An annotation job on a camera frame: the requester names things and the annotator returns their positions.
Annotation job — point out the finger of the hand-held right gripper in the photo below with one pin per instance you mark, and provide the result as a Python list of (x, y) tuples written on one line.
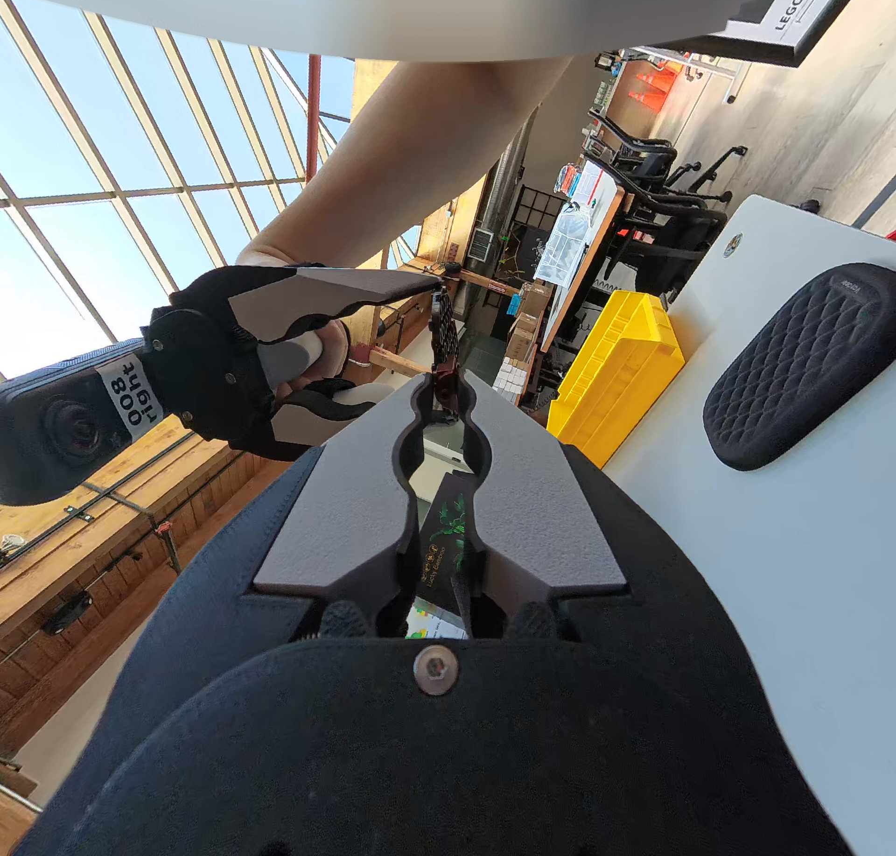
[(301, 425), (315, 292)]

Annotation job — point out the cardboard box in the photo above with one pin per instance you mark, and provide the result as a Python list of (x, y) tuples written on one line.
[(521, 338)]

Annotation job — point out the grey ventilation duct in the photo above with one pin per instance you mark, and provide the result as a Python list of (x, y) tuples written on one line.
[(507, 184)]

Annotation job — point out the round desk sticker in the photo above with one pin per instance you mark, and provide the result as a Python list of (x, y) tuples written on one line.
[(732, 245)]

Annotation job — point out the orange traffic cone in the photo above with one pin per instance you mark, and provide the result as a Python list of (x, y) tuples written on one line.
[(661, 80), (647, 100)]

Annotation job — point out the person's right hand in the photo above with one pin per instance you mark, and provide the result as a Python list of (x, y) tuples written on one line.
[(339, 352)]

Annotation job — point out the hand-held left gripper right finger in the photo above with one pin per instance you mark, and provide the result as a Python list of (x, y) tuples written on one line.
[(546, 520)]

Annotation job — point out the black grid rack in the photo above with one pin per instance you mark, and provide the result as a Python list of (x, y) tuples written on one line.
[(535, 212)]

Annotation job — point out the black quilted wrist rest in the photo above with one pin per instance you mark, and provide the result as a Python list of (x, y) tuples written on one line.
[(798, 366)]

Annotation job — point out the black framed label sign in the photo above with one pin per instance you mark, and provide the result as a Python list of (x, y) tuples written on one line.
[(805, 2)]

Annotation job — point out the person's right forearm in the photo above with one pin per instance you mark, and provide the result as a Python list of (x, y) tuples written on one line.
[(392, 170)]

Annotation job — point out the dark red brick piece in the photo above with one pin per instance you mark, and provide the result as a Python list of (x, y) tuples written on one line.
[(445, 387)]

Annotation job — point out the black box with plant print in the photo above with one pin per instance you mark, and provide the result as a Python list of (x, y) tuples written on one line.
[(444, 541)]

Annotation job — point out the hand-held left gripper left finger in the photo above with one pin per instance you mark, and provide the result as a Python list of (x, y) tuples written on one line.
[(336, 520)]

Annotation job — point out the black office chair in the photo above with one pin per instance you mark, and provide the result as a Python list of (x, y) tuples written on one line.
[(644, 159), (672, 240)]

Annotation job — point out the wooden work table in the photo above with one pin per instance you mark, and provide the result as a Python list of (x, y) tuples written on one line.
[(593, 254)]

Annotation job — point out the black round studded plate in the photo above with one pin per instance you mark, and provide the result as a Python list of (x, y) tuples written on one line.
[(444, 331)]

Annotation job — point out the red vertical pipe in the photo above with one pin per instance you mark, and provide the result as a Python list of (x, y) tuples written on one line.
[(313, 121)]

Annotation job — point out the brick instruction booklet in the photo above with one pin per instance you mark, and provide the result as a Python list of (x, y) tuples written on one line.
[(437, 625)]

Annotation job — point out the yellow plastic bin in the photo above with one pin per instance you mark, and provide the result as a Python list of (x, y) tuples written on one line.
[(616, 380)]

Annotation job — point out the white desk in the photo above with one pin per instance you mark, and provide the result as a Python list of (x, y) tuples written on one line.
[(770, 590)]

